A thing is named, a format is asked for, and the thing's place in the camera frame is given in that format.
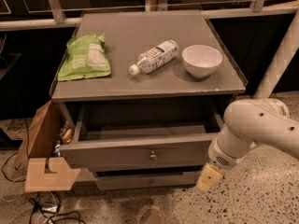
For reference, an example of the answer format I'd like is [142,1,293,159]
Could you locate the black floor cables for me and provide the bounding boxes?
[0,54,88,224]

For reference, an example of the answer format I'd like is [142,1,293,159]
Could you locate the brown cardboard box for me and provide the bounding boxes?
[13,101,80,192]

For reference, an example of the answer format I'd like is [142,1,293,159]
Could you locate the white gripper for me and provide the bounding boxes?
[196,138,243,191]

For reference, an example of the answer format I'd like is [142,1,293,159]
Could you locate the snack packets in box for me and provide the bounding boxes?
[52,122,73,157]

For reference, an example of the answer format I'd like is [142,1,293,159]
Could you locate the white floor cable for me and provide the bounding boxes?
[1,175,28,203]

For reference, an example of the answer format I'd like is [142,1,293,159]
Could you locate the white power adapter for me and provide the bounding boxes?
[41,204,58,214]

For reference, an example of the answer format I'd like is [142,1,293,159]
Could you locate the grey drawer cabinet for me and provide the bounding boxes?
[50,10,246,182]

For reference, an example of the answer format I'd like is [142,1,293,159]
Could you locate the green snack bag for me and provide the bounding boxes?
[58,34,111,81]

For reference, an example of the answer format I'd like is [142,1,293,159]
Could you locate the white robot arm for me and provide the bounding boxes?
[196,10,299,191]

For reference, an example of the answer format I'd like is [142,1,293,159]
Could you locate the grey drawer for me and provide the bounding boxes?
[95,171,200,190]
[61,102,221,173]

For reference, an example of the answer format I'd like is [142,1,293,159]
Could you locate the white bowl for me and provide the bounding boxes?
[182,45,223,78]

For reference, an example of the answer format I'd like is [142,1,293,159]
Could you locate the grey bottom drawer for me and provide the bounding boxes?
[95,171,200,190]

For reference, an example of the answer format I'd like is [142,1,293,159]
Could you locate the metal railing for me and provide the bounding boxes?
[0,0,299,31]

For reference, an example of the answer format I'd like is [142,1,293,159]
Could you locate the grey top drawer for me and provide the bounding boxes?
[61,102,221,173]

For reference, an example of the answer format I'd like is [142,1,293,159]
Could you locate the clear plastic water bottle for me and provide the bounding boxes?
[129,40,179,76]

